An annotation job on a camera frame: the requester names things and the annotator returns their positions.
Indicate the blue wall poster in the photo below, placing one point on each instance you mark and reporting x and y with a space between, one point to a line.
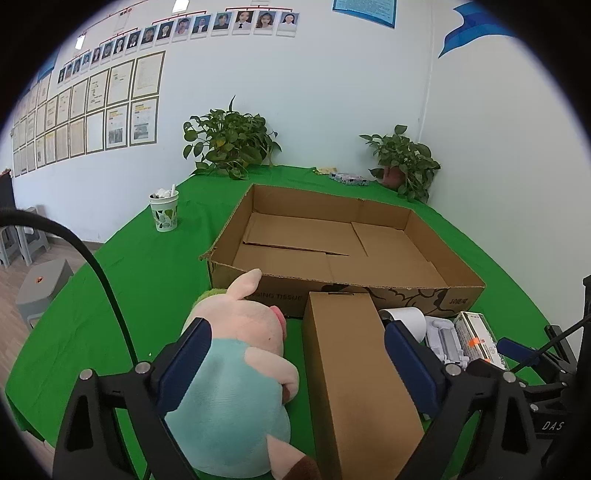
364 10

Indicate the green tablecloth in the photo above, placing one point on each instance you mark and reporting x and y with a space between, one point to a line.
152 277

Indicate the pink plush pig toy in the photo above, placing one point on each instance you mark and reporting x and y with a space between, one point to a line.
240 369

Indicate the blue wall ribbon decoration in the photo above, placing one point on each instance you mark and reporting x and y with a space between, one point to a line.
471 27

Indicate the yellow flat packet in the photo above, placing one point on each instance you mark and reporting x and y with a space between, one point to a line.
323 170

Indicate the small potted green plant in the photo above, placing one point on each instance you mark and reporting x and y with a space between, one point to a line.
404 159

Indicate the white hair dryer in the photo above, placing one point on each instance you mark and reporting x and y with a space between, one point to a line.
408 321

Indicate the long brown cardboard box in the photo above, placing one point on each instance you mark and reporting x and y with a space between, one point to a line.
355 369

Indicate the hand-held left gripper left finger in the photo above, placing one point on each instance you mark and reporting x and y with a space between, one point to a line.
184 364

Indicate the dark board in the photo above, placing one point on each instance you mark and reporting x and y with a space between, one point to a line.
5 189

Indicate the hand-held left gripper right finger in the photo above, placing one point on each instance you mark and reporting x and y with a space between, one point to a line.
411 369

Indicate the row of wall portrait photos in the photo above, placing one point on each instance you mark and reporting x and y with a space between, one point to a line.
184 27

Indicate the stacked grey plastic stools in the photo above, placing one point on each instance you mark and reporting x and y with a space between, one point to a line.
21 242

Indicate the leaf-print cup with pens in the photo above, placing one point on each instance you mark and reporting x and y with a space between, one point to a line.
164 210

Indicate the patterned flat packet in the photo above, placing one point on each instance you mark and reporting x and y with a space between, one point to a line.
348 178

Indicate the framed wall documents group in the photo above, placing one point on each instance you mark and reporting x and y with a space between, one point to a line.
99 106

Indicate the large potted green plant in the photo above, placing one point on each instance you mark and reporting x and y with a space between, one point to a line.
228 138

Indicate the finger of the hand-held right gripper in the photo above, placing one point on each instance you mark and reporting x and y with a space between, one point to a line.
517 350
561 346

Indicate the grey plastic stool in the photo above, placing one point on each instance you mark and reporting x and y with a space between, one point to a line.
41 286

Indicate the white medicine box orange label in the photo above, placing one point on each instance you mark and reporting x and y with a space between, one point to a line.
478 337

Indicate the large cardboard box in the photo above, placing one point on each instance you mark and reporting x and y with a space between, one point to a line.
337 249

